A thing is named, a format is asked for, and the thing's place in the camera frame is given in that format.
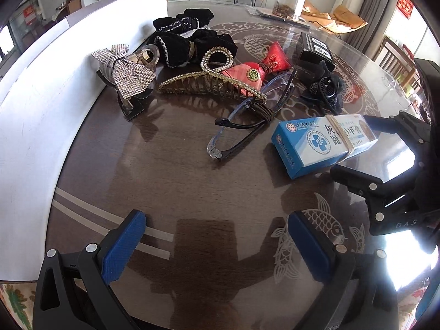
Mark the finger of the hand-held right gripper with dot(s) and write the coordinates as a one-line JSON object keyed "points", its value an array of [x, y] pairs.
{"points": [[357, 180], [402, 125]]}

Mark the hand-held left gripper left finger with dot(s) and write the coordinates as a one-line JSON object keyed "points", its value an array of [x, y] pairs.
{"points": [[120, 247]]}

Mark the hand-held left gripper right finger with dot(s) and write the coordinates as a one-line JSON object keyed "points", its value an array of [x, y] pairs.
{"points": [[309, 247]]}

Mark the blue white medicine box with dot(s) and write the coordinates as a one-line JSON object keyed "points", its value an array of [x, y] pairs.
{"points": [[319, 144]]}

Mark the black cardboard box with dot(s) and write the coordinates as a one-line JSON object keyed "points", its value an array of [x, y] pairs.
{"points": [[314, 55]]}

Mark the rhinestone bow hair clip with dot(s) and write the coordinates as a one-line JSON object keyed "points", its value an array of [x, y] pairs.
{"points": [[130, 75]]}

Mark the gold rhinestone hair claw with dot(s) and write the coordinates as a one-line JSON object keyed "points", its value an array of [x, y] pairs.
{"points": [[192, 84]]}

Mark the brown patterned glass desktop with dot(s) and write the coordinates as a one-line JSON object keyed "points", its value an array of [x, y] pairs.
{"points": [[206, 196]]}

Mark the wooden dining chair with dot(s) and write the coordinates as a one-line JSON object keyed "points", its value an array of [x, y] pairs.
{"points": [[395, 62]]}

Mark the black hair claw clip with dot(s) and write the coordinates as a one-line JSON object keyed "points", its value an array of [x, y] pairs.
{"points": [[326, 86]]}

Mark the floral tablecloth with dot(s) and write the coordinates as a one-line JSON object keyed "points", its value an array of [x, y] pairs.
{"points": [[15, 306]]}

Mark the grey curtain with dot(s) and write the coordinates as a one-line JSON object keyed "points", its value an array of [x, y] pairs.
{"points": [[378, 7]]}

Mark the orange lounge chair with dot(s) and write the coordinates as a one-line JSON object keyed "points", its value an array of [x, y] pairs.
{"points": [[343, 15]]}

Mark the red pink fabric sachet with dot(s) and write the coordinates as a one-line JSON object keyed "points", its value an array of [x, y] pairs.
{"points": [[247, 74]]}

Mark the white storage box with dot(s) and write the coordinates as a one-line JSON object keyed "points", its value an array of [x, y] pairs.
{"points": [[51, 110]]}

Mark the clear plastic jar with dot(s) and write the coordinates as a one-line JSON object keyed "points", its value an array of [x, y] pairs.
{"points": [[288, 0]]}

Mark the clear acrylic hair clip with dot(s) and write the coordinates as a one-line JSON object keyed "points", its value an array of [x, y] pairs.
{"points": [[149, 55]]}

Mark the black velvet bow white trim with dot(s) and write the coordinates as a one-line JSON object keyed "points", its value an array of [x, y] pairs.
{"points": [[178, 46]]}

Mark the black velvet scrunchie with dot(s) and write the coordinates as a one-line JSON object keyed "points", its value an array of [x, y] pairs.
{"points": [[185, 19]]}

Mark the small wooden cabinet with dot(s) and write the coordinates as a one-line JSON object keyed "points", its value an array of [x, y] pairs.
{"points": [[74, 6]]}

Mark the red door poster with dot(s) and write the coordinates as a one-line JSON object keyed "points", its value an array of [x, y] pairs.
{"points": [[29, 14]]}

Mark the red wall decoration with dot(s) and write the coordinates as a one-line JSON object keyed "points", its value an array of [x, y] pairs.
{"points": [[405, 5]]}

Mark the clear blue frame glasses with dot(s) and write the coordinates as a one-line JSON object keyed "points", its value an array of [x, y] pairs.
{"points": [[223, 122]]}

